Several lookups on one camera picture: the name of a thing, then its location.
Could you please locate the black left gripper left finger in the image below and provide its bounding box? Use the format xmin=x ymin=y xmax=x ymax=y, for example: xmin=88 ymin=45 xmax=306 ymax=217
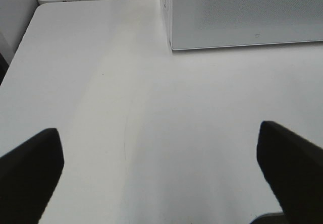
xmin=1 ymin=128 xmax=65 ymax=223

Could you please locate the white microwave door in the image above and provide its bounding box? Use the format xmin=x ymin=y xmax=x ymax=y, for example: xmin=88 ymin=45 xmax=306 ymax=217
xmin=166 ymin=0 xmax=322 ymax=50

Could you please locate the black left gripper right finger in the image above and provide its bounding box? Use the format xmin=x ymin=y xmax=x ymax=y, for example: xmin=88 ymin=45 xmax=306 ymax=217
xmin=256 ymin=121 xmax=322 ymax=223

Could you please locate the white microwave oven body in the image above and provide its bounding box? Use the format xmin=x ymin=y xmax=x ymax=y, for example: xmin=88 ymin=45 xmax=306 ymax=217
xmin=161 ymin=0 xmax=173 ymax=49

